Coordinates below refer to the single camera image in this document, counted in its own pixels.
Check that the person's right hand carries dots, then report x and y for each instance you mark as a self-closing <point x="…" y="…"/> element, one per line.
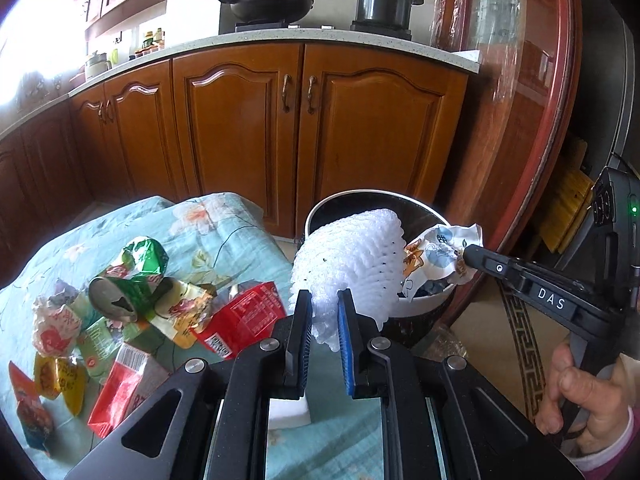
<point x="606" y="400"/>

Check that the red snack packet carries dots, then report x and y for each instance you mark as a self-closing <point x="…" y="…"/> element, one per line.
<point x="241" y="319"/>

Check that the crumpled red white wrapper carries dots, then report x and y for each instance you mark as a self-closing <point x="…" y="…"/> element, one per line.
<point x="55" y="328"/>

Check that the red white carton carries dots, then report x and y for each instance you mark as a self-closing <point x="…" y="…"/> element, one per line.
<point x="134" y="376"/>

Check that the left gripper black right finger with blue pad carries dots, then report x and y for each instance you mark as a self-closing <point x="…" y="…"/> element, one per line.
<point x="440" y="420"/>

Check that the crushed green can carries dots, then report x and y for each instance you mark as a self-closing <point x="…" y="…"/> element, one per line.
<point x="123" y="290"/>

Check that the orange snack packet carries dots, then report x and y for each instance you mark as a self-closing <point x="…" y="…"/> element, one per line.
<point x="35" y="420"/>

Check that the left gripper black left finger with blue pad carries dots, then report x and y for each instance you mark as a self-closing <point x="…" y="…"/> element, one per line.
<point x="209" y="421"/>

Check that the black stock pot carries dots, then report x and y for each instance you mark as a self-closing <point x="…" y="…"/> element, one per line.
<point x="390" y="14"/>

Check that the green yellow snack bag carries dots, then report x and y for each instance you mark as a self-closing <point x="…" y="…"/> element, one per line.
<point x="179" y="309"/>

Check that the light blue floral tablecloth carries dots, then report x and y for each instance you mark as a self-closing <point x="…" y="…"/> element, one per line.
<point x="100" y="316"/>

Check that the printed paper wrapper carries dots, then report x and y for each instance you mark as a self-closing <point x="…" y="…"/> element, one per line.
<point x="434" y="259"/>

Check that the wooden glass door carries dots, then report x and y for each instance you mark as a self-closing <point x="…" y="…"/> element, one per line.
<point x="516" y="109"/>

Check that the white foam fruit net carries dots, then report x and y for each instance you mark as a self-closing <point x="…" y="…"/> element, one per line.
<point x="363" y="253"/>

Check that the black wok with handle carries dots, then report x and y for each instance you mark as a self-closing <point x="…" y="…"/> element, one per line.
<point x="269" y="11"/>

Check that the brown wooden base cabinets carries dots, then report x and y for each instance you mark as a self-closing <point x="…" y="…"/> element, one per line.
<point x="284" y="124"/>

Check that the yellow snack wrapper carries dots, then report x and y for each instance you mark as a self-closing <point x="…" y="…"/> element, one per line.
<point x="56" y="377"/>

